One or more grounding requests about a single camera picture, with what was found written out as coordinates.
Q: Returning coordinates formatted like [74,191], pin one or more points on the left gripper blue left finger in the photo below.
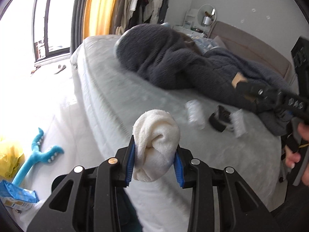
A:
[86,199]

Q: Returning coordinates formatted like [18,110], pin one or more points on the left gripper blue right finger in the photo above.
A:
[240,209]

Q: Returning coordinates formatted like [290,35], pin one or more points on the brown tape roll core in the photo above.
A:
[240,83]

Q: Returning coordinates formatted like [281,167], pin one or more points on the white towel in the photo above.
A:
[156,135]

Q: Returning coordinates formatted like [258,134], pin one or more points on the person's right hand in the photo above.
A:
[296,153]

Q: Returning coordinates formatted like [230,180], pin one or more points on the blue plush toy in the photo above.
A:
[36,156]

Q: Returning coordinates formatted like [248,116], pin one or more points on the blue snack bag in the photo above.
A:
[16,198]

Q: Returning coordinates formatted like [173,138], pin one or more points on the beige padded headboard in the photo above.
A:
[250,47]

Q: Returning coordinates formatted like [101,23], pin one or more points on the yellow plastic bag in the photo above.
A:
[11,158]

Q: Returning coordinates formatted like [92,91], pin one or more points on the grey pillow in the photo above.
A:
[220,42]

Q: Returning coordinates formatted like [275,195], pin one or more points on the blue white patterned duvet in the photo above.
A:
[176,42]

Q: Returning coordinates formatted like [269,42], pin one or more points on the bed with grey sheet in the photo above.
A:
[116,100]

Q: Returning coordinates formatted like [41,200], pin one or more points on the round white vanity mirror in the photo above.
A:
[206,15]

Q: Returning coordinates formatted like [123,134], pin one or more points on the white dresser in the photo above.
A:
[191,26]

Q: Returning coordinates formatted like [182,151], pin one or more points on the grey slipper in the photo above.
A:
[60,68]

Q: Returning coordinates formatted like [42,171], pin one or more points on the dark grey fleece blanket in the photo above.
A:
[144,50]

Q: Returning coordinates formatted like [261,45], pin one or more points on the grey curtain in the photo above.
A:
[76,24]

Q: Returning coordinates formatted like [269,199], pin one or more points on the clothes rack with garments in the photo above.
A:
[129,13]

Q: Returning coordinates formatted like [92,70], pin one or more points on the black framed window door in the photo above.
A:
[51,28]

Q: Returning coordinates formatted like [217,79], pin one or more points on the yellow curtain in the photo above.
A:
[97,17]

